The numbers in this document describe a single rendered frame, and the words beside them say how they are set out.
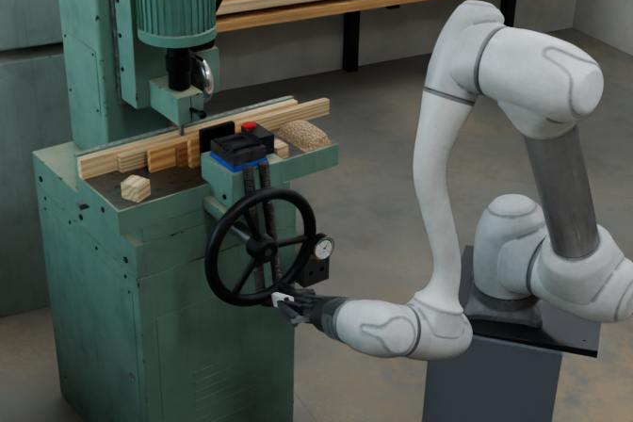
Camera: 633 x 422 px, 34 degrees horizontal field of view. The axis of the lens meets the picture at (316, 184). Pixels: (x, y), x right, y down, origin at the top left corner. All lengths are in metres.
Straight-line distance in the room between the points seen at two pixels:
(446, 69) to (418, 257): 1.95
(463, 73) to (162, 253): 0.86
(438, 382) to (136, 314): 0.73
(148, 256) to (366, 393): 1.05
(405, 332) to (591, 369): 1.48
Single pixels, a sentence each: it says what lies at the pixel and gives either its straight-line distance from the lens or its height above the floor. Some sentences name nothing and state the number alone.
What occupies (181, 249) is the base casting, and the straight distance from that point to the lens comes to 2.38.
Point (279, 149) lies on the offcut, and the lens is 2.43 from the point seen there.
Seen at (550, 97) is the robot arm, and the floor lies 1.32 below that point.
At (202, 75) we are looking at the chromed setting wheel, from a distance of 2.54.
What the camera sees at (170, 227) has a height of 0.82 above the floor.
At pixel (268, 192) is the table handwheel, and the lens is 2.19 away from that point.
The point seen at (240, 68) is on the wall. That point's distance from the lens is 5.14.
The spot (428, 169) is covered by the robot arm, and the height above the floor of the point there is 1.12.
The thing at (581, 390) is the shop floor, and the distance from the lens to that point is 3.27.
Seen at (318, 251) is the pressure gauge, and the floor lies 0.66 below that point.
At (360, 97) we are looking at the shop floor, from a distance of 5.08.
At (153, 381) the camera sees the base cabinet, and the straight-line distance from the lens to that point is 2.54.
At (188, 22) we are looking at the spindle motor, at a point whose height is 1.26.
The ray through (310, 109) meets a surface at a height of 0.93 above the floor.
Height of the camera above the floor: 2.00
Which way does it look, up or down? 28 degrees down
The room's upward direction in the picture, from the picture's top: 1 degrees clockwise
